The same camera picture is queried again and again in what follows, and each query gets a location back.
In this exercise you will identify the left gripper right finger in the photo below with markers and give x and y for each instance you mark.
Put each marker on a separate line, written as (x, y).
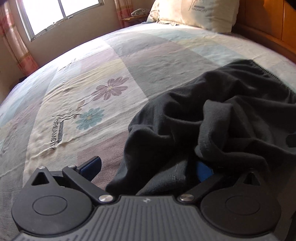
(207, 181)

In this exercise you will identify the dark grey trousers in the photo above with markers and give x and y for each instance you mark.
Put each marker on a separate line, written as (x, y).
(239, 120)

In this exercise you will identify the wooden bedside table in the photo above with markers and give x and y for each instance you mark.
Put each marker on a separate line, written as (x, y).
(133, 20)

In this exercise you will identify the cream printed pillow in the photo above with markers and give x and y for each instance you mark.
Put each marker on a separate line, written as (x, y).
(215, 15)

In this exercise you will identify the orange wooden headboard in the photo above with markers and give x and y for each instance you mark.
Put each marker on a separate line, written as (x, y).
(269, 23)

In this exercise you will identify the pink checked right curtain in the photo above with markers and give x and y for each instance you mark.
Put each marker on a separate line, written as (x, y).
(124, 10)

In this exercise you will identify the window with white frame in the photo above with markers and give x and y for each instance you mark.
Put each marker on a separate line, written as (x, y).
(40, 16)

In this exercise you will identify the pastel patchwork bed sheet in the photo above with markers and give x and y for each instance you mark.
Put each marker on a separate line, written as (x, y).
(80, 105)

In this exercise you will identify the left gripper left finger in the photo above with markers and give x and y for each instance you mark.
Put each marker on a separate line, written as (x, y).
(80, 177)

